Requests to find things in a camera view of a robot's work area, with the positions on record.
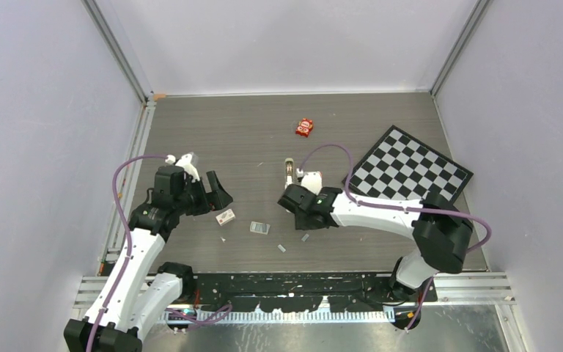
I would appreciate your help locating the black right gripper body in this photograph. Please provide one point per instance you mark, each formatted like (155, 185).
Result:
(302, 224)

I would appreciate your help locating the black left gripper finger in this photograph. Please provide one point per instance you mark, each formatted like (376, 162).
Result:
(215, 185)
(219, 200)

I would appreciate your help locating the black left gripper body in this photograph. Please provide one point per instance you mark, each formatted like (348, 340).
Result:
(196, 200)

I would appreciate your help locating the white staple box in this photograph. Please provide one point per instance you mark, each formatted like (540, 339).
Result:
(225, 217)

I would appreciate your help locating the silver staple box tray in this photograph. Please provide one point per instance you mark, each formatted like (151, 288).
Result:
(259, 227)

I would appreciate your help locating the cream beige stapler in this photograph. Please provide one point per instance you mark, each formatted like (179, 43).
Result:
(289, 170)

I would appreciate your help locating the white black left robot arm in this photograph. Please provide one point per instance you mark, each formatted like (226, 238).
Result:
(123, 314)

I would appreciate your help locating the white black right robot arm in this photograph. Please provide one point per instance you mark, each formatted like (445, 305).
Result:
(441, 234)

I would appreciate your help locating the red toy car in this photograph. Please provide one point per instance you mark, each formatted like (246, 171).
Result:
(304, 127)

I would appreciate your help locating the black white chessboard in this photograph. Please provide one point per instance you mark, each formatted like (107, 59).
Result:
(399, 167)

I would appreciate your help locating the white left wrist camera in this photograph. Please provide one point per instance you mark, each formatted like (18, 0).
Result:
(188, 162)

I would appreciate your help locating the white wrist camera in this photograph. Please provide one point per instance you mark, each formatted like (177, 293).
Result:
(188, 162)
(312, 181)

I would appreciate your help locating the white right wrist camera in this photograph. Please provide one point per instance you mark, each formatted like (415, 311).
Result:
(312, 181)

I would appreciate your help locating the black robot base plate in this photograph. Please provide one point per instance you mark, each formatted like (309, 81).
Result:
(294, 292)

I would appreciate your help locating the aluminium slotted rail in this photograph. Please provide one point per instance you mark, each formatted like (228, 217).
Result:
(323, 315)

